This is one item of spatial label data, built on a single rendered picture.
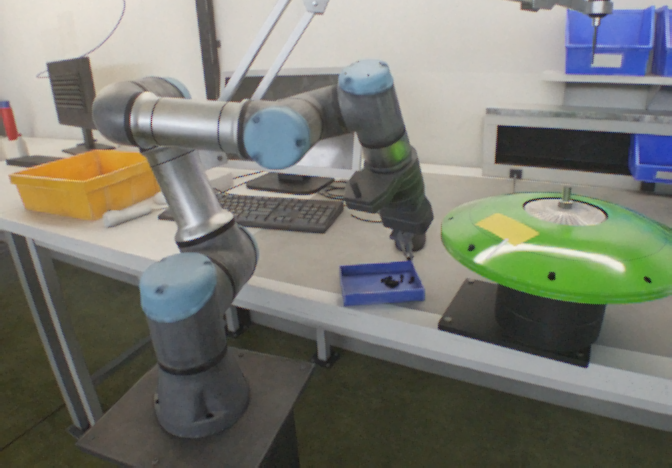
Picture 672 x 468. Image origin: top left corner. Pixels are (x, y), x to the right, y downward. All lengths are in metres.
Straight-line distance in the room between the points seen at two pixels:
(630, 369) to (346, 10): 1.37
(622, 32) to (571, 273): 1.05
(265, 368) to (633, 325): 0.54
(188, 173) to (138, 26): 1.76
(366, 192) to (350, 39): 1.13
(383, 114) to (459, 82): 1.00
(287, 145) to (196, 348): 0.27
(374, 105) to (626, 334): 0.47
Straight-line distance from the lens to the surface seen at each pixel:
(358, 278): 0.77
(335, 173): 1.20
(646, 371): 0.66
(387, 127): 0.54
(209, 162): 0.81
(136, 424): 0.67
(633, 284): 0.52
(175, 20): 2.14
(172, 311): 0.53
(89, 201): 1.24
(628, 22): 1.47
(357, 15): 1.63
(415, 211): 0.63
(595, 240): 0.55
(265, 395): 0.65
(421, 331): 0.66
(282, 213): 1.03
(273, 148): 0.43
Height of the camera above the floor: 1.29
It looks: 21 degrees down
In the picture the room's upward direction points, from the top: 3 degrees counter-clockwise
